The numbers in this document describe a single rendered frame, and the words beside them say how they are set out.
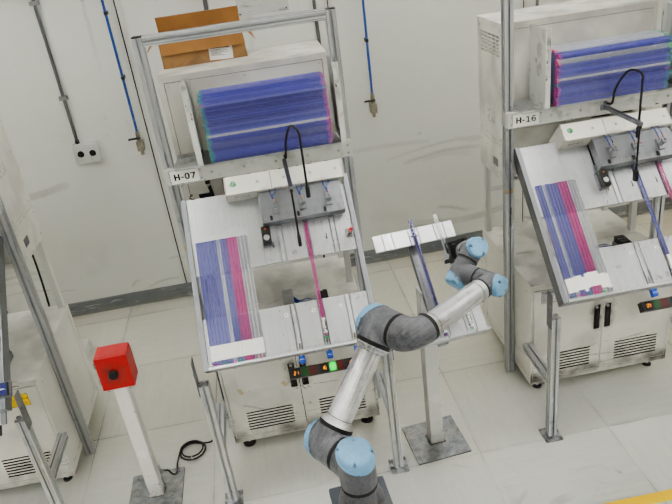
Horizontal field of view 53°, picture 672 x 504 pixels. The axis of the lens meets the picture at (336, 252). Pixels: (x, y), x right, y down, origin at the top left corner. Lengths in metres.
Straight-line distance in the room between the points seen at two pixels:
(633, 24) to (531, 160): 0.73
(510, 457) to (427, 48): 2.47
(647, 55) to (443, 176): 1.86
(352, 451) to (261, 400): 1.12
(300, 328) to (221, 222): 0.55
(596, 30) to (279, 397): 2.14
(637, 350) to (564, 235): 0.91
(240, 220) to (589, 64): 1.57
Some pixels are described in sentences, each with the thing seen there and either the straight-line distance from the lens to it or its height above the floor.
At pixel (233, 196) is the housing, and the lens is 2.76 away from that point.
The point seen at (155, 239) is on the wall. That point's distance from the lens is 4.56.
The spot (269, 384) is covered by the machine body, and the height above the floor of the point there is 0.36.
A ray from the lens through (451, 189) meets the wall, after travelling 4.65.
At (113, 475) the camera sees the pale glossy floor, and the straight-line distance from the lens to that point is 3.48.
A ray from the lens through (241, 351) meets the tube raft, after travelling 2.65.
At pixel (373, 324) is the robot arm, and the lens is 2.13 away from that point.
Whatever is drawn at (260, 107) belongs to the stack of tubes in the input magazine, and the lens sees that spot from 2.70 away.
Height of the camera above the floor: 2.23
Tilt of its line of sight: 27 degrees down
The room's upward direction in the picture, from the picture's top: 8 degrees counter-clockwise
